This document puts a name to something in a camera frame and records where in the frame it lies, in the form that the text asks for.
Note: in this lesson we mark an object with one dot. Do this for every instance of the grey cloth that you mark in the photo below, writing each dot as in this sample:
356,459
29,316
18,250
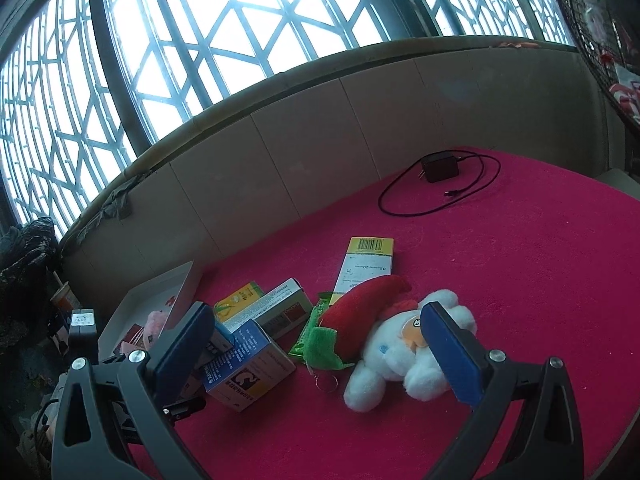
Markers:
117,200

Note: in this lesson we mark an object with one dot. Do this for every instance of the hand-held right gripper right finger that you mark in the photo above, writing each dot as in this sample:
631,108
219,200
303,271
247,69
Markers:
450,350

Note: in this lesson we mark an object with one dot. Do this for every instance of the green foil packet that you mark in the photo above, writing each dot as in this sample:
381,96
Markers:
307,330

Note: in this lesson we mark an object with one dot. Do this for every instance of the white plush toy red hat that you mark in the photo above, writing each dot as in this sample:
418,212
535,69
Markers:
395,355

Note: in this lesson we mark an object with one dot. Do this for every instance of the window with metal grille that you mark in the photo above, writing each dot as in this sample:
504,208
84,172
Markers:
250,10

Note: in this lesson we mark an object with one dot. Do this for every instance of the red white back cushion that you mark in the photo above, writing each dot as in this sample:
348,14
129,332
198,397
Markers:
627,97

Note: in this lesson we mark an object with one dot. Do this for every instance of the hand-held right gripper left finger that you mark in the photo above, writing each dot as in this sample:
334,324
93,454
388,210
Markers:
182,355

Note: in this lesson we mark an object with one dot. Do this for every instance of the black plastic bag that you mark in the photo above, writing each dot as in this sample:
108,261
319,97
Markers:
30,260

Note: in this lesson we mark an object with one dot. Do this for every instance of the red brown shiny box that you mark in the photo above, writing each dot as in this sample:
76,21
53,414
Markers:
134,334

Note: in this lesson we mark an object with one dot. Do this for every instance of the orange drink cup with straw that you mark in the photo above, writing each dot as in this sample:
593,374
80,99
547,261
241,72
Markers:
65,302

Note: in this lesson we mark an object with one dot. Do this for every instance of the pink plush toy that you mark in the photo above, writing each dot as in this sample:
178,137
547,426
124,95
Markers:
155,325

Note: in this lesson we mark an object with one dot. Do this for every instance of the red chili plush with keyring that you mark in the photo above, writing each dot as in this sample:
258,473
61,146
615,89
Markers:
360,305

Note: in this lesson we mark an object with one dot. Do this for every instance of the hanging wicker chair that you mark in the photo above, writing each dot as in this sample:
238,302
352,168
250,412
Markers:
585,35

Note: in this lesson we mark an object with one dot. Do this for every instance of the long white box yellow end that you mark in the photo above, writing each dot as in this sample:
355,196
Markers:
367,265

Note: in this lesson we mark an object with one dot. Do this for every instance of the small white box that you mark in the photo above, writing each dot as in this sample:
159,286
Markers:
220,345

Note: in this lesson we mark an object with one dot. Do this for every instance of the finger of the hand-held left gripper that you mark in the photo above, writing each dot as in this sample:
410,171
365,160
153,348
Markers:
185,405

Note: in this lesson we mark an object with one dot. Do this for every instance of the white cardboard tray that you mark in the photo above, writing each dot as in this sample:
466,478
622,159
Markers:
150,290

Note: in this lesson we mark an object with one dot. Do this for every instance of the yellow box with green print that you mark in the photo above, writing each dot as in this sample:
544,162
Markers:
240,300

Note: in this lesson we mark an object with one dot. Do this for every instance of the white box with red side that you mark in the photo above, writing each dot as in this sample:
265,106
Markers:
280,300

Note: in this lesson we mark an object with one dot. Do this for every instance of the blue white medicine box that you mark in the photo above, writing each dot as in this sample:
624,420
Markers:
250,360

